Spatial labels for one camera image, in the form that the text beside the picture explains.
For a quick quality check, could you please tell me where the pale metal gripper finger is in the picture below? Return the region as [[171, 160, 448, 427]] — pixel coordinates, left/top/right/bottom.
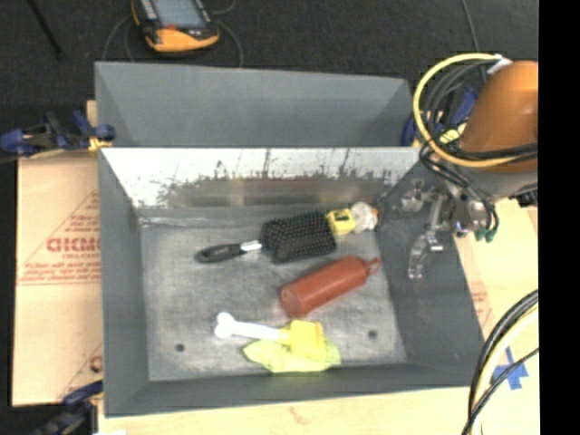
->
[[408, 230, 445, 282], [391, 179, 430, 213]]

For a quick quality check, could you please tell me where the white crumpled wrapper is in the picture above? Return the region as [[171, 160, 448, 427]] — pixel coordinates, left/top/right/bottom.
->
[[350, 201, 380, 235]]

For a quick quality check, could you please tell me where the small yellow box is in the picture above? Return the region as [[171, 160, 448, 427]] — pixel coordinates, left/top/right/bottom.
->
[[325, 208, 356, 237]]

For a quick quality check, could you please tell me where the red-brown plastic bottle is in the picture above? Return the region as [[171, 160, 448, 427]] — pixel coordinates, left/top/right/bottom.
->
[[279, 255, 382, 319]]

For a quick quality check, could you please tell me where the black hairbrush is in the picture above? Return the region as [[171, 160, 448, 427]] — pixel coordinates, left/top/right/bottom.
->
[[194, 210, 339, 265]]

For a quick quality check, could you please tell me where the yellow plastic block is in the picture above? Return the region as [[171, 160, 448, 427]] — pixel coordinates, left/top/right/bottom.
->
[[284, 319, 328, 358]]

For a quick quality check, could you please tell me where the yellow-green cloth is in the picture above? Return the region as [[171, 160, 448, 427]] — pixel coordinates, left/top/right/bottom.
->
[[241, 336, 343, 374]]

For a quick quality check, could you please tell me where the white toy bone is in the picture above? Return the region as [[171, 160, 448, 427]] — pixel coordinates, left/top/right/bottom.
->
[[213, 311, 292, 342]]

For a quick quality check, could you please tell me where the grey metal bin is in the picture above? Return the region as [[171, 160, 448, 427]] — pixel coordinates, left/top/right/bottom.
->
[[93, 61, 487, 417]]

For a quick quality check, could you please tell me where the brown cardboard board red print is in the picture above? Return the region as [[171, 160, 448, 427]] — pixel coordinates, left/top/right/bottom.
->
[[10, 150, 106, 408]]

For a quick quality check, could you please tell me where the black cylinder on white bracket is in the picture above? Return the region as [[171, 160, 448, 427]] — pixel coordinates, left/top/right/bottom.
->
[[511, 187, 539, 207]]

